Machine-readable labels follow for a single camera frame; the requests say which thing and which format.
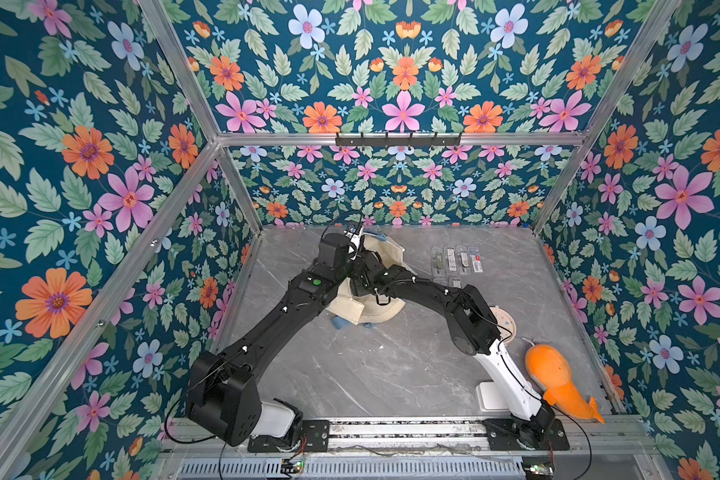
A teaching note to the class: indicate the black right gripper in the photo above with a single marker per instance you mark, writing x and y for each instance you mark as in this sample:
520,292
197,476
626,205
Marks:
363,282

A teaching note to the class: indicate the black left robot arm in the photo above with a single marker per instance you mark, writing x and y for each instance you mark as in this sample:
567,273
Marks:
222,395

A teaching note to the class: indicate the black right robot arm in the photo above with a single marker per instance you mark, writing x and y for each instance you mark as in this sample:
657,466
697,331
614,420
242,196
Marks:
474,331

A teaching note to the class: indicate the clear green compass set case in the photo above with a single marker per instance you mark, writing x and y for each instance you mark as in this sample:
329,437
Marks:
438,264

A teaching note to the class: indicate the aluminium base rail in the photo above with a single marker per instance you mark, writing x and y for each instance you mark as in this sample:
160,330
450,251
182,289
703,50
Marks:
468,447

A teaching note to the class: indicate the pink round alarm clock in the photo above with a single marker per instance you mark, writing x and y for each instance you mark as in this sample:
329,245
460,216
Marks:
505,323

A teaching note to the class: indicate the black hook rail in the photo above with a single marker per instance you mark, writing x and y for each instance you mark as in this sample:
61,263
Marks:
387,139

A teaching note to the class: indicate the white rectangular box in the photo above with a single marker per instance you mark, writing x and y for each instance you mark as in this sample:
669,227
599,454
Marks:
490,397

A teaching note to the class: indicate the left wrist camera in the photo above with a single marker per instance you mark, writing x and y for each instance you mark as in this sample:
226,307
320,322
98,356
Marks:
355,234

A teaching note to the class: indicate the orange carrot plush toy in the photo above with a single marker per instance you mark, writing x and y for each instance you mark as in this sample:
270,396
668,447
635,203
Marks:
550,370

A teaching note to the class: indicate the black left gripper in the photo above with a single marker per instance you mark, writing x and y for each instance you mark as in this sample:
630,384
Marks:
359,272

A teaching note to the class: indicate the cream floral canvas tote bag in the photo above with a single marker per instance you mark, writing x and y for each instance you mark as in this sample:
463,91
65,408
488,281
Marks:
356,307

